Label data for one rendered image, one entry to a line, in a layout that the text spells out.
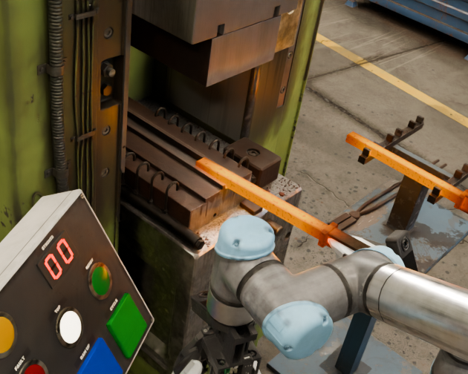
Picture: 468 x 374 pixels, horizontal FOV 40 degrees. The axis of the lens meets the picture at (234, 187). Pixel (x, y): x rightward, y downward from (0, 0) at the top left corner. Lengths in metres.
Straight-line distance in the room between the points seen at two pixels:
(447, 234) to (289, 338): 1.27
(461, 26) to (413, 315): 4.39
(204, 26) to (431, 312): 0.61
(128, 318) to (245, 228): 0.31
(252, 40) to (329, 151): 2.29
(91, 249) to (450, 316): 0.54
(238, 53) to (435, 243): 0.96
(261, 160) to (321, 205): 1.58
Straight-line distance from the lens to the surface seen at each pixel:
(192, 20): 1.10
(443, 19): 5.16
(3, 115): 1.13
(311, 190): 3.18
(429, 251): 1.92
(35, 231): 0.98
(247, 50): 1.25
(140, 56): 1.77
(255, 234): 0.84
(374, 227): 1.93
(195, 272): 1.38
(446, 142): 3.92
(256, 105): 1.64
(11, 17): 1.04
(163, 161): 1.47
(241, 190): 1.39
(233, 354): 0.95
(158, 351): 1.68
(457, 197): 1.68
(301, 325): 0.78
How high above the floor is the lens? 1.83
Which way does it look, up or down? 36 degrees down
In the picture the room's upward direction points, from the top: 10 degrees clockwise
